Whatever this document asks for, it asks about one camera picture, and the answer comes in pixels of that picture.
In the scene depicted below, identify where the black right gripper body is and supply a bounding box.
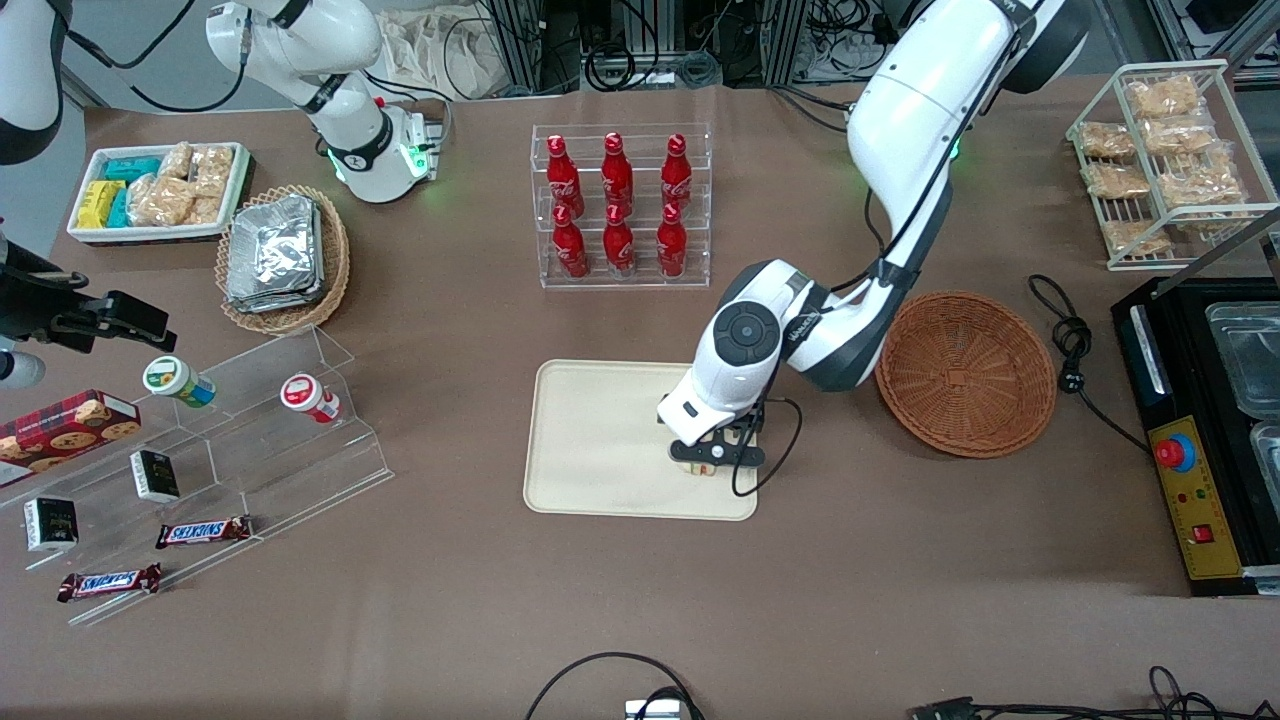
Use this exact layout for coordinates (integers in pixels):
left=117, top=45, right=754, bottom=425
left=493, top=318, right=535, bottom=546
left=0, top=238, right=111, bottom=351

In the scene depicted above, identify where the triangular sandwich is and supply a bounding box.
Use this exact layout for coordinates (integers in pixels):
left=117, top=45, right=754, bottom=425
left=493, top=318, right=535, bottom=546
left=688, top=428, right=753, bottom=480

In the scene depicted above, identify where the beige plastic tray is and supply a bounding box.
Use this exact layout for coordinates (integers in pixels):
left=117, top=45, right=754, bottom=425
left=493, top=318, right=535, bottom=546
left=523, top=359, right=759, bottom=522

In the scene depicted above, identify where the oval light wicker basket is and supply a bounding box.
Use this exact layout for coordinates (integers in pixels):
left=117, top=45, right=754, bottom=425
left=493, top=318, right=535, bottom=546
left=215, top=184, right=351, bottom=336

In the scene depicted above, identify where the round brown wicker basket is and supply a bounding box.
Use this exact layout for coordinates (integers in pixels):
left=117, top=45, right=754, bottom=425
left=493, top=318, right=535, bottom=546
left=874, top=291, right=1058, bottom=460

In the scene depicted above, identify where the green lid yogurt cup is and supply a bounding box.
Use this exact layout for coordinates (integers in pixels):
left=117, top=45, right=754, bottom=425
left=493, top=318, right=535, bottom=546
left=142, top=355, right=217, bottom=409

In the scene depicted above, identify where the white rectangular snack bin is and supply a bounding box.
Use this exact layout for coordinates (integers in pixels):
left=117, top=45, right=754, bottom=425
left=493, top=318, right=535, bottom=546
left=66, top=142, right=251, bottom=246

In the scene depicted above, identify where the yellow snack pack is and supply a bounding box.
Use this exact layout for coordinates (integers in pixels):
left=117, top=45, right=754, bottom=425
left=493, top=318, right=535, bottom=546
left=77, top=180, right=126, bottom=229

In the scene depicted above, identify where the red cookie box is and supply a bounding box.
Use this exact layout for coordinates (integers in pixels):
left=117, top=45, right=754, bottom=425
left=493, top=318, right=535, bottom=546
left=0, top=389, right=142, bottom=488

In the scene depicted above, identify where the small black box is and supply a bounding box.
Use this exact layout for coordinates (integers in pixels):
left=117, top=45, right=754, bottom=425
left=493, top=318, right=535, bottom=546
left=23, top=497, right=79, bottom=553
left=130, top=449, right=182, bottom=504

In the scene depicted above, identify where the silver foil packet stack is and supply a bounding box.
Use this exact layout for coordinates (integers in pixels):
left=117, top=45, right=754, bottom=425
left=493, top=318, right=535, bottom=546
left=226, top=194, right=326, bottom=315

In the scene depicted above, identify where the red lid yogurt cup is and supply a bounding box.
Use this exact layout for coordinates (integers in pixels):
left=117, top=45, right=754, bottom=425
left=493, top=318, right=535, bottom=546
left=280, top=373, right=341, bottom=425

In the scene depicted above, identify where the clear acrylic step display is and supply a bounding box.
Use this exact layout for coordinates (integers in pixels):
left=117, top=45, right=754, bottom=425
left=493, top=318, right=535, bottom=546
left=0, top=323, right=395, bottom=628

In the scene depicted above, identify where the Snickers chocolate bar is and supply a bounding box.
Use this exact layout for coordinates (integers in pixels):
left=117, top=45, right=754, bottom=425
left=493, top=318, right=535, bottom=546
left=57, top=563, right=163, bottom=603
left=155, top=515, right=253, bottom=550

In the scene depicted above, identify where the clear acrylic bottle rack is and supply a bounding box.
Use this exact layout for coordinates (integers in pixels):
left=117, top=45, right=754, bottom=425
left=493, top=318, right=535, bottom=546
left=531, top=123, right=713, bottom=291

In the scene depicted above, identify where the red cola bottle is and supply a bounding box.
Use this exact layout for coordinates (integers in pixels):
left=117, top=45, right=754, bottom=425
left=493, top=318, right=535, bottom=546
left=656, top=203, right=689, bottom=279
left=552, top=205, right=590, bottom=279
left=661, top=133, right=694, bottom=209
left=546, top=135, right=585, bottom=216
left=601, top=132, right=635, bottom=211
left=603, top=203, right=636, bottom=278

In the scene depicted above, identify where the white cloth bag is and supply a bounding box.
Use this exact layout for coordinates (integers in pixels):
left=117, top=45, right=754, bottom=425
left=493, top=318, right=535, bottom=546
left=380, top=10, right=506, bottom=101

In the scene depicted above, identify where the bagged pastry snack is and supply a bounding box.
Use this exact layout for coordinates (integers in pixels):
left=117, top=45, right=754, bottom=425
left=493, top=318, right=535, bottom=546
left=1102, top=218, right=1173, bottom=257
left=1125, top=75, right=1204, bottom=119
left=1140, top=115, right=1223, bottom=158
left=1158, top=150, right=1246, bottom=209
left=1083, top=162, right=1151, bottom=201
left=1078, top=121, right=1137, bottom=161

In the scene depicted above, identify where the black sealing machine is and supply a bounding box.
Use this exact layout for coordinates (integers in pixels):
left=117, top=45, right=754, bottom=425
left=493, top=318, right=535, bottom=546
left=1111, top=275, right=1280, bottom=598

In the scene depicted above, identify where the clear plastic container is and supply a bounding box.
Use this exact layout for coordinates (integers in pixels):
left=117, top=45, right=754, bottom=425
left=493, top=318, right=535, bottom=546
left=1205, top=302, right=1280, bottom=419
left=1250, top=422, right=1280, bottom=491

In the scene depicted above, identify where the grey metal lever bar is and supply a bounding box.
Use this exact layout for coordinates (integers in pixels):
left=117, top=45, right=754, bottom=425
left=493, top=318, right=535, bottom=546
left=1150, top=205, right=1280, bottom=301

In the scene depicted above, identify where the black looped cable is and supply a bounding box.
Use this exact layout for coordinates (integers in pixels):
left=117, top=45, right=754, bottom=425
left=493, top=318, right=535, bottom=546
left=523, top=652, right=706, bottom=720

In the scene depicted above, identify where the black cable with connector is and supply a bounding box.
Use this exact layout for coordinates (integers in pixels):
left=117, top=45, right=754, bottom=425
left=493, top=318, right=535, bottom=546
left=905, top=665, right=1280, bottom=720

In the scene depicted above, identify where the black power cable with plug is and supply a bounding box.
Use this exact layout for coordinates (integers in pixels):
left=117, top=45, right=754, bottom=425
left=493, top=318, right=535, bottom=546
left=1028, top=273, right=1151, bottom=453

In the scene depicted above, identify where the white wire rack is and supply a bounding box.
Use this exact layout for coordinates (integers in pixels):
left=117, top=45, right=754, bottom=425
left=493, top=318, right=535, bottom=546
left=1065, top=59, right=1280, bottom=273

